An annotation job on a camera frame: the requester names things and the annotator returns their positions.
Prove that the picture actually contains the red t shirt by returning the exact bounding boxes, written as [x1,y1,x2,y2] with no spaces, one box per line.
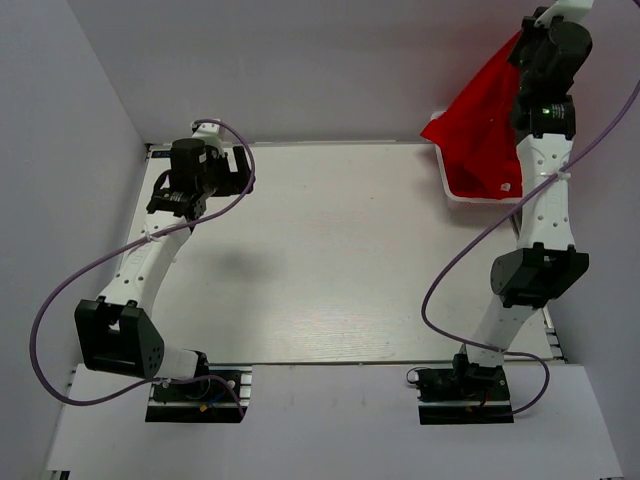
[419,29,526,151]

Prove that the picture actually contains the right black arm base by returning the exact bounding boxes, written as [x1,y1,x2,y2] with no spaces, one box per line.
[406,367,514,426]

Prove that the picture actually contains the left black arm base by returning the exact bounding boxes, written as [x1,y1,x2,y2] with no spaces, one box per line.
[145,366,253,424]

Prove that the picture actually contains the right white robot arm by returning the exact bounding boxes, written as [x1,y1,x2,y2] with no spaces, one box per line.
[451,16,592,399]

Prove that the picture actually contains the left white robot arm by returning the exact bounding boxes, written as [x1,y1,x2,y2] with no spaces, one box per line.
[74,138,252,399]

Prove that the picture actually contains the red t shirts in basket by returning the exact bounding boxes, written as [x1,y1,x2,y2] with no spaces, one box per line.
[440,141,522,200]

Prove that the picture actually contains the blue table label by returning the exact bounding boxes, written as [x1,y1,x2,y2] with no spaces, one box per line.
[150,150,171,158]

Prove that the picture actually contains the white plastic basket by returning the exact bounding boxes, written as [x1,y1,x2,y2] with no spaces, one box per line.
[434,145,521,209]

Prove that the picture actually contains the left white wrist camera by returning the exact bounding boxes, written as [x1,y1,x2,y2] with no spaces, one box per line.
[191,119,225,153]

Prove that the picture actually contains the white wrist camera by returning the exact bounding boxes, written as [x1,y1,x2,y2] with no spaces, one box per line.
[191,119,225,153]
[534,0,594,28]

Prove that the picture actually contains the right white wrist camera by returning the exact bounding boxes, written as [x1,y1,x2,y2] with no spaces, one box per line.
[534,0,594,28]

